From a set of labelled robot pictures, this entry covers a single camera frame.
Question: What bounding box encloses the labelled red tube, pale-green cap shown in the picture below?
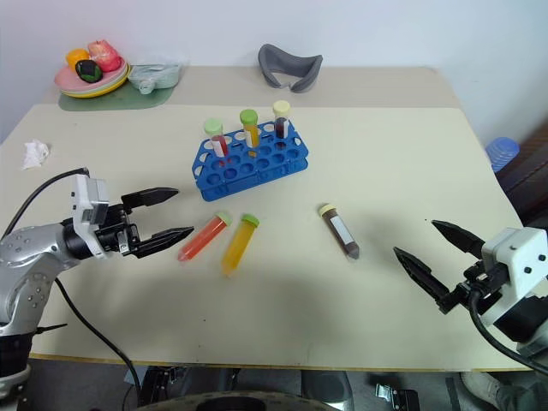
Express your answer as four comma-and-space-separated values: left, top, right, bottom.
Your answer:
204, 119, 230, 167

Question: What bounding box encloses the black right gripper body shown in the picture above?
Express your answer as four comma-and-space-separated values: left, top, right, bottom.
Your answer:
436, 260, 504, 317

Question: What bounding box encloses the black metal bracket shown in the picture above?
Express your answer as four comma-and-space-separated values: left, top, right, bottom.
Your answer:
135, 365, 190, 404
370, 382, 421, 411

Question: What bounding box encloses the dark round base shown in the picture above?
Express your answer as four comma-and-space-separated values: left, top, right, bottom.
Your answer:
140, 390, 310, 411

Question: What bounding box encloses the light grey sneaker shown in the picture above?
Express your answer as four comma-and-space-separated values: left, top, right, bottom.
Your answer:
459, 370, 515, 411

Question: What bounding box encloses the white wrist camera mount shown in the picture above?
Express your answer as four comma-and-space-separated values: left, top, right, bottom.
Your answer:
70, 173, 111, 259
480, 226, 548, 327

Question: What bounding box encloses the dark tube with cream cap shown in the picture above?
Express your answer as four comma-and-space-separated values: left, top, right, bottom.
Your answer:
271, 99, 292, 140

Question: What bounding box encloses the green place mat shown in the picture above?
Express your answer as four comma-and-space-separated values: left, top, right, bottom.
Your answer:
57, 79, 177, 113

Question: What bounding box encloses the blue test tube rack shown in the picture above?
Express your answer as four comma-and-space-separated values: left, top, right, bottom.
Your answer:
191, 121, 311, 203

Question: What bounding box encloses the dark brown furniture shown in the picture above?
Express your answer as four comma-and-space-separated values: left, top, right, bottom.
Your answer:
497, 122, 548, 226

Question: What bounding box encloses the orange toy fruit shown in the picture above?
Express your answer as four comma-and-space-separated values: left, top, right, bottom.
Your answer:
65, 48, 92, 69

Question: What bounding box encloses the black and green toy food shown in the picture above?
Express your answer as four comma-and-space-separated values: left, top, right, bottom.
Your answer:
74, 59, 104, 84

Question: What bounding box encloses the pink-red toy food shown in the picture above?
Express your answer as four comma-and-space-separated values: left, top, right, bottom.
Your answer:
87, 39, 122, 73

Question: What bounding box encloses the blue ribbed plastic bottle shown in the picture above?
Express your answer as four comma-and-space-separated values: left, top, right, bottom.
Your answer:
485, 136, 521, 174

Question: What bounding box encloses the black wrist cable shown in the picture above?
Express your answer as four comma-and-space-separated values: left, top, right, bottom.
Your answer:
0, 168, 92, 241
468, 277, 548, 374

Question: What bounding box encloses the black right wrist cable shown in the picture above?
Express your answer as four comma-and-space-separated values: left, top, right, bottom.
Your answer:
468, 277, 548, 374

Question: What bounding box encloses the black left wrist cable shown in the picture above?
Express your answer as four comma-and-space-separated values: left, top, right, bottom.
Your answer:
0, 168, 92, 241

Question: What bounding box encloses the long black left arm cable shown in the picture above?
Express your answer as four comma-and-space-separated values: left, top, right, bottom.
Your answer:
54, 277, 143, 411

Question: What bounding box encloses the crumpled white tissue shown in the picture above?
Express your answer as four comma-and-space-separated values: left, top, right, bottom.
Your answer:
21, 140, 51, 171

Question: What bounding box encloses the light green plate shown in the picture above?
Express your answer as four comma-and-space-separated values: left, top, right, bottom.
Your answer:
58, 63, 131, 97

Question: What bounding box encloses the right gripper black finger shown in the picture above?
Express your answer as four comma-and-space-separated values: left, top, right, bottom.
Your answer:
393, 246, 451, 307
431, 219, 486, 259

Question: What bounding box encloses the red-orange tube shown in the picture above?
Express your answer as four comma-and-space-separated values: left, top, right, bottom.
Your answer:
177, 210, 234, 263

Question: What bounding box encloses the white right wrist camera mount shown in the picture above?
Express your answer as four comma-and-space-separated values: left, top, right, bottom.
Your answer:
480, 226, 548, 327

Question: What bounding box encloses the orange tube with green cap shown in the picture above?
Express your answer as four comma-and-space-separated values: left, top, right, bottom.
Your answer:
219, 213, 260, 277
239, 109, 261, 158

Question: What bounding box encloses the dark grey round object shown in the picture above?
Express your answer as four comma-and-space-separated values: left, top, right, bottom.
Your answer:
301, 369, 355, 411

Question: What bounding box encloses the brown tube with cream cap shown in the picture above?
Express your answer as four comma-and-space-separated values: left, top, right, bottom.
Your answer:
317, 203, 360, 261

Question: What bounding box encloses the pale teal plastic pouch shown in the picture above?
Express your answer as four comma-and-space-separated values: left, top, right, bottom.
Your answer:
128, 63, 183, 94

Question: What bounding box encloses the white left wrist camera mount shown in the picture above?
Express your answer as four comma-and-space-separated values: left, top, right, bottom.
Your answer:
70, 173, 111, 259

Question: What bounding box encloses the yellow plate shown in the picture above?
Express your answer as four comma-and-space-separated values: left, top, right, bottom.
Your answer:
61, 70, 131, 100

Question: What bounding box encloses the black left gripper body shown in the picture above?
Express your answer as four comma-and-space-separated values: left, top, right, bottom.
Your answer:
94, 203, 142, 258

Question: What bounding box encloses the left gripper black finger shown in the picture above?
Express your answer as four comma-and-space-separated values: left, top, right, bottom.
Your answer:
121, 187, 181, 211
135, 226, 195, 259

